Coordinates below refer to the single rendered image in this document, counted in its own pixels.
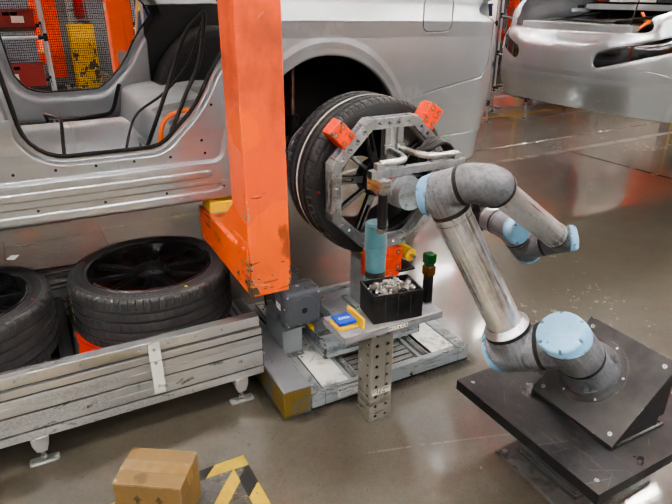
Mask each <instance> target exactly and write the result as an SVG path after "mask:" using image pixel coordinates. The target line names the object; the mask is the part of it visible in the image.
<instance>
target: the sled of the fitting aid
mask: <svg viewBox="0 0 672 504"><path fill-rule="evenodd" d="M323 317H325V316H324V315H323V314H322V313H321V312H320V320H319V321H317V322H313V323H309V324H306V325H305V328H302V334H303V335H304V336H305V337H306V339H307V340H308V341H309V342H310V343H311V344H312V345H313V347H314V348H315V349H316V350H317V351H318V352H319V353H320V355H321V356H322V357H323V358H324V359H328V358H331V357H335V356H338V355H341V354H345V353H348V352H352V351H355V350H358V349H359V342H355V343H352V344H348V345H345V346H344V345H343V344H342V343H341V342H340V341H339V340H338V339H337V338H336V337H335V336H334V335H333V334H332V333H331V332H330V331H329V330H328V329H327V328H326V327H325V326H324V324H323ZM419 325H420V324H418V325H414V326H411V327H407V328H404V329H400V330H397V331H394V337H393V339H396V338H399V337H402V336H406V335H409V334H412V333H416V332H419Z"/></svg>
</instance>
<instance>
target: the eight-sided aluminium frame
mask: <svg viewBox="0 0 672 504"><path fill-rule="evenodd" d="M422 121H423V119H421V117H420V116H419V115H417V114H413V113H400V114H391V115H381V116H371V117H369V116H367V117H362V118H361V119H360V120H359V121H358V122H357V123H356V125H355V126H354V128H353V129H352V130H351V131H352V132H353V133H354V134H355V135H356V137H355V138H354V139H353V140H352V142H351V143H350V144H349V145H348V147H347V148H346V149H345V150H344V149H342V148H340V147H337V149H336V150H335V151H334V152H333V154H332V155H331V156H329V158H328V160H327V161H326V162H325V194H326V210H325V212H326V218H327V219H328V220H329V221H330V222H331V223H333V224H334V225H335V226H336V227H338V228H339V229H340V230H341V231H342V232H343V233H345V234H346V235H347V236H348V237H349V238H350V239H352V240H353V241H354V242H355V243H356V244H357V245H358V246H360V247H361V248H363V249H364V244H365V237H364V236H363V235H362V234H361V233H360V232H359V231H357V230H356V229H355V228H354V227H353V226H352V225H351V224H350V223H348V222H347V221H346V220H345V219H344V218H343V217H342V216H341V170H342V168H343V167H344V165H345V164H346V163H347V162H348V160H349V159H350V158H351V157H352V155H353V154H354V153H355V152H356V150H357V149H358V148H359V147H360V146H361V144H362V143H363V142H364V141H365V139H366V138H367V137H368V136H369V134H370V133H371V132H372V131H373V130H379V129H385V128H389V127H391V128H397V127H398V126H404V127H405V126H409V127H410V128H411V129H412V130H413V131H414V132H415V134H416V135H417V136H418V137H419V138H420V139H421V141H422V142H424V141H425V140H426V139H427V138H429V137H431V136H436V135H435V134H434V133H433V132H432V131H431V129H430V128H429V127H428V126H427V125H426V124H424V123H423V122H422ZM349 150H350V151H349ZM441 150H443V149H442V148H441V146H439V147H437V148H435V149H433V150H431V152H440V151H441ZM341 160H342V161H341ZM430 218H431V214H430V215H424V214H423V213H421V211H420V210H419V208H418V209H417V210H416V211H415V212H414V214H413V215H412V216H411V217H410V218H409V220H408V221H407V222H406V223H405V225H404V226H403V227H402V228H401V229H399V230H394V231H389V232H388V233H387V247H388V246H392V245H397V244H402V243H407V242H411V241H412V240H413V239H414V238H415V237H416V235H417V234H418V232H419V231H420V230H421V229H422V227H423V226H424V225H425V224H426V222H427V221H428V220H429V219H430Z"/></svg>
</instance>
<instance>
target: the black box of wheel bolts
mask: <svg viewBox="0 0 672 504"><path fill-rule="evenodd" d="M423 291H424V288H423V287H421V286H420V285H419V284H418V283H417V282H416V281H415V280H414V279H413V278H412V277H411V276H410V275H409V274H408V273H407V274H401V275H395V276H388V277H382V278H375V279H369V280H363V281H360V308H361V309H362V311H363V312H364V313H365V315H366V316H367V317H368V319H369V320H370V321H371V322H372V324H373V325H375V324H381V323H386V322H392V321H397V320H403V319H408V318H414V317H419V316H422V305H423Z"/></svg>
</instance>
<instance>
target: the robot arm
mask: <svg viewBox="0 0 672 504"><path fill-rule="evenodd" d="M416 202H417V205H418V208H419V210H420V211H421V213H423V214H424V215H430V214H431V216H432V218H433V220H434V222H435V223H436V224H437V226H438V228H439V230H440V232H441V234H442V236H443V238H444V240H445V242H446V244H447V246H448V248H449V250H450V252H451V254H452V256H453V258H454V260H455V262H456V264H457V266H458V268H459V270H460V272H461V275H462V277H463V279H464V281H465V283H466V285H467V287H468V289H469V291H470V293H471V295H472V297H473V299H474V301H475V303H476V305H477V307H478V309H479V311H480V313H481V315H482V317H483V319H484V321H485V323H486V326H485V328H484V332H483V334H482V338H481V342H482V343H483V344H482V345H481V348H482V353H483V356H484V359H485V361H486V362H487V363H488V365H489V366H490V367H491V368H492V369H493V370H496V371H504V372H511V371H535V370H559V371H560V376H561V378H562V380H563V382H564V384H565V385H566V386H567V387H568V388H569V389H570V390H571V391H572V392H574V393H576V394H578V395H581V396H598V395H601V394H603V393H605V392H607V391H609V390H610V389H611V388H612V387H614V385H615V384H616V383H617V381H618V380H619V377H620V375H621V362H620V359H619V357H618V355H617V354H616V352H615V351H614V350H613V349H612V348H611V347H610V346H608V345H607V344H605V343H603V342H600V341H599V340H598V339H597V337H596V336H595V334H594V333H593V332H592V330H591V328H590V327H589V325H588V324H587V323H586V322H585V321H583V320H582V319H581V318H580V317H579V316H577V315H575V314H573V313H570V312H555V313H552V314H550V315H548V316H546V317H545V318H544V319H542V322H541V323H531V322H530V320H529V318H528V316H527V315H526V314H525V313H523V312H521V311H518V309H517V307H516V304H515V302H514V300H513V298H512V296H511V294H510V291H509V289H508V287H507V285H506V283H505V281H504V278H503V276H502V274H501V272H500V270H499V268H498V265H497V263H496V261H495V259H494V257H493V255H492V252H491V250H490V248H489V246H488V244H487V241H486V239H485V237H484V235H483V233H482V231H484V230H486V231H488V232H490V233H492V234H494V235H496V236H498V237H500V238H501V239H502V240H503V242H504V243H505V244H506V246H507V247H508V248H509V250H510V251H511V252H512V254H513V256H514V257H515V258H516V259H517V260H518V261H519V262H521V263H523V264H531V263H534V262H536V261H537V260H538V259H539V258H540V257H542V256H547V255H554V254H560V253H566V252H572V251H576V250H578V248H579V236H578V231H577V229H576V227H575V226H574V225H568V226H565V225H563V224H562V223H560V222H559V221H558V220H556V219H555V218H554V217H553V216H552V215H551V214H549V213H548V212H547V211H546V210H545V209H544V208H542V207H541V206H540V205H539V204H538V203H537V202H535V201H534V200H533V199H532V198H531V197H530V196H528V195H527V194H526V193H525V192H524V191H523V190H521V189H520V188H519V187H518V186H517V182H516V179H515V177H514V176H513V175H512V174H511V173H510V172H509V171H508V170H506V169H504V168H502V167H500V166H497V165H493V164H487V163H465V164H461V165H458V166H454V167H451V168H447V169H444V170H440V171H437V172H431V173H430V174H427V175H425V176H422V177H421V178H420V179H419V181H418V183H417V186H416Z"/></svg>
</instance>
